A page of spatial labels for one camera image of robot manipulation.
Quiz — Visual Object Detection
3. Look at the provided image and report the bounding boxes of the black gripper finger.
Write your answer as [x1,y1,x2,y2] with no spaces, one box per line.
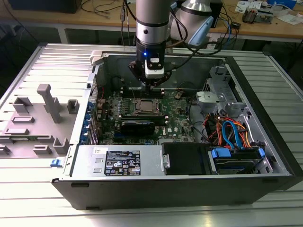
[129,61,152,92]
[151,70,171,92]

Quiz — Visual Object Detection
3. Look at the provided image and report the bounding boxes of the metal socket cover frame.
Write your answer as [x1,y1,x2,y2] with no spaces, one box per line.
[135,98,162,116]

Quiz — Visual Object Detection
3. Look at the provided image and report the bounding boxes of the CPU socket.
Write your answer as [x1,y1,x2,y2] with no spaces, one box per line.
[134,97,163,117]

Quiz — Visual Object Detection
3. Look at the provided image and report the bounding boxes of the green motherboard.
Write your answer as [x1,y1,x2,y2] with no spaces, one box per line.
[96,87,202,145]

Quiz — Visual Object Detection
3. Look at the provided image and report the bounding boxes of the black graphics card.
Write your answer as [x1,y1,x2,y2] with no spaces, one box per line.
[120,120,156,136]

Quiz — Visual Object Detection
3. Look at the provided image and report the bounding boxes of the silver metal drive cage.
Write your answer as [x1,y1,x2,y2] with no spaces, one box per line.
[195,66,276,175]

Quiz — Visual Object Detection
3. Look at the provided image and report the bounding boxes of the blue disk carrier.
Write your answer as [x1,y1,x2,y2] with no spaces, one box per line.
[209,147,265,166]

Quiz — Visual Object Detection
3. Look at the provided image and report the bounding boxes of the metal heatsink cooler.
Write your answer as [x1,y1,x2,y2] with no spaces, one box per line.
[242,6,258,24]

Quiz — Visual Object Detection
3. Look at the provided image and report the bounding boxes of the white printed cards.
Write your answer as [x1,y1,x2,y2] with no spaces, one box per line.
[235,0,262,9]

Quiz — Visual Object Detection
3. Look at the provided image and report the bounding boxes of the silver power supply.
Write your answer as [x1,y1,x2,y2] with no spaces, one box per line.
[70,144,166,178]

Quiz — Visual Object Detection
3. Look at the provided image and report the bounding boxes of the wooden desk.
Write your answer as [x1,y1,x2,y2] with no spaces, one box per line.
[0,0,303,44]

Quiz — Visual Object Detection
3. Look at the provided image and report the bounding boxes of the large black box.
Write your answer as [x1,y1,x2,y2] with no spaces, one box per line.
[9,0,82,14]

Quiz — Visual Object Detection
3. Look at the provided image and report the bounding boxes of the hard disk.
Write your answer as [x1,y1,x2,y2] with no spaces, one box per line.
[214,159,258,175]

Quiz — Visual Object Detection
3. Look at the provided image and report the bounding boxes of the black silver PC case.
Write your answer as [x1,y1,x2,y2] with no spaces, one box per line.
[51,48,303,211]

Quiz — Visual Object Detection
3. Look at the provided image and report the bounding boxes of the gray parts rack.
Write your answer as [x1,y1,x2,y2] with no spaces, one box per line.
[0,84,80,159]

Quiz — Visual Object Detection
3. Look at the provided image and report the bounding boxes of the gray electronic module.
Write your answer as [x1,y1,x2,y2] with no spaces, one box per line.
[257,8,275,24]

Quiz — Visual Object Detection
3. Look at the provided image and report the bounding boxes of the white paper sheets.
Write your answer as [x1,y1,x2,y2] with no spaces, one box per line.
[276,13,303,26]

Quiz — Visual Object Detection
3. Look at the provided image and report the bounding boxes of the thin dark wire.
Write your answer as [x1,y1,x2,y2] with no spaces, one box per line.
[176,81,198,92]

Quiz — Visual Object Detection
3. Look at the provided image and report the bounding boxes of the black camera cable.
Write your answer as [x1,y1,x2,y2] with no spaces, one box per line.
[165,14,223,71]

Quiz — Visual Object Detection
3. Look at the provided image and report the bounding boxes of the black cable bundle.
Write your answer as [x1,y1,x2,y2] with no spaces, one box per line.
[187,96,209,145]

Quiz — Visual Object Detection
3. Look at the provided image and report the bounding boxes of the gray plastic corner bracket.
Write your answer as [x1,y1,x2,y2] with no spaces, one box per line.
[90,51,109,66]

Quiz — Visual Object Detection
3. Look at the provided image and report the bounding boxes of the red orange wire bundle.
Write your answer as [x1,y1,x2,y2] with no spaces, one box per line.
[202,113,225,145]

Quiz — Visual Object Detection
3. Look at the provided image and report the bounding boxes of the blue SATA cable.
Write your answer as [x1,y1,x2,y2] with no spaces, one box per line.
[229,120,245,150]
[222,121,237,149]

